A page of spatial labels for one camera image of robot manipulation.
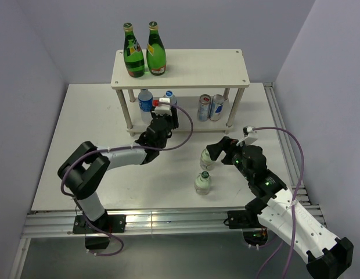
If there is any green glass bottle front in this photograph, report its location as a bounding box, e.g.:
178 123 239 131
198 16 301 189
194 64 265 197
146 21 167 76

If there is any light blue drink can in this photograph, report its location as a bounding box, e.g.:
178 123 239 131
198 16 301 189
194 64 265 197
197 94 211 121

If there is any aluminium front rail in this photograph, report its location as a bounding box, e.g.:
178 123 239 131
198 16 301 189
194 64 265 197
21 206 288 238

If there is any silver blue energy drink can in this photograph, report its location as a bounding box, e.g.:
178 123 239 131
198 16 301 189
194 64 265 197
209 94 225 121

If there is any green glass bottle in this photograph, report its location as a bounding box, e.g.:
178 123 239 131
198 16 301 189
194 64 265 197
146 21 167 76
123 22 145 78

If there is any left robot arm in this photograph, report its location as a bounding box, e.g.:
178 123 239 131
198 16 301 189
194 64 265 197
57 101 179 232

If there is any aluminium rail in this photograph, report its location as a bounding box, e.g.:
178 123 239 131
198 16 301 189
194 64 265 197
262 82 323 217
21 206 288 238

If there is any clear soda bottle front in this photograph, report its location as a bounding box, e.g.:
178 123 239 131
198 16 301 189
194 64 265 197
195 171 211 195

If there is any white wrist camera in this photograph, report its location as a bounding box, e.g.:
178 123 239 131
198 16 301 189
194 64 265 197
236 126 258 146
153 97 172 116

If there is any clear soda bottle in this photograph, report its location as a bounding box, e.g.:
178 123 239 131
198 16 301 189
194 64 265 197
195 171 211 195
200 148 215 171

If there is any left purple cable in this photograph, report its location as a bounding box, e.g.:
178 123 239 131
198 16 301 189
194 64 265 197
60 100 194 256

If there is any clear soda bottle rear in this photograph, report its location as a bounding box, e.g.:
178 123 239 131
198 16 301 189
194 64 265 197
200 148 215 171

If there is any blue label water bottle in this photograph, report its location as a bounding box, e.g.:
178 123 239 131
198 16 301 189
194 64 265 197
163 90 177 105
138 89 153 124

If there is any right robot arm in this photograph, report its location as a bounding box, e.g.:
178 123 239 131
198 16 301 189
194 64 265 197
206 137 354 278

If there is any aluminium right rail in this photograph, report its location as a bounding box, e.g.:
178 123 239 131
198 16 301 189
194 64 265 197
262 82 323 217

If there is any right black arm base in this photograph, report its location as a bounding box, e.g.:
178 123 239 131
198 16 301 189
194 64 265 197
223 210 268 246

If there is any white two-tier shelf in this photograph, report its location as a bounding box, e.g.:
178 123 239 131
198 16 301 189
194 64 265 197
111 49 250 136

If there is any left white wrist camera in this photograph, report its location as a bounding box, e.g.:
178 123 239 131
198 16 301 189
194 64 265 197
153 97 172 116

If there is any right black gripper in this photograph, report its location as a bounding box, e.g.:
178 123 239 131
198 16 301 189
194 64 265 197
206 135 253 181

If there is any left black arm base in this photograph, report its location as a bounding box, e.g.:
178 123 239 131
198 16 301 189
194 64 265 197
72 212 126 257

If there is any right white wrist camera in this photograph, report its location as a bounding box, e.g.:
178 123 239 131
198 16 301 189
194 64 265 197
236 126 258 146

